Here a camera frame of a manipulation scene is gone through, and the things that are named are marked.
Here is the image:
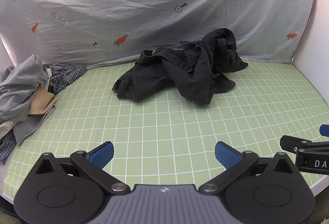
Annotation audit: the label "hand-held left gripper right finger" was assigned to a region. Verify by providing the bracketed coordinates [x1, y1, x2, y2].
[199, 141, 301, 195]

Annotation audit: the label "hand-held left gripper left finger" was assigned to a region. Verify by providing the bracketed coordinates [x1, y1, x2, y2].
[27, 141, 131, 196]

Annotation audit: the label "black pants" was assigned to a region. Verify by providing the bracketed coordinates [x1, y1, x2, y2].
[112, 28, 249, 106]

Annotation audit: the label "green grid mat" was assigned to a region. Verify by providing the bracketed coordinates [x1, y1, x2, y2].
[5, 58, 329, 190]

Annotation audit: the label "beige garment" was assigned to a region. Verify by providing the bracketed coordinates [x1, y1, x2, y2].
[28, 91, 57, 115]

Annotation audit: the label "plaid shirt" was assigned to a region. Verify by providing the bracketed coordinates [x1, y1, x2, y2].
[0, 63, 87, 164]

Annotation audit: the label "white garment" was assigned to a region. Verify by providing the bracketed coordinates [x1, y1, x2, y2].
[0, 121, 14, 140]

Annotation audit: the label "grey carrot print sheet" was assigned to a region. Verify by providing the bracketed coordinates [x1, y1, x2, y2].
[0, 0, 317, 71]

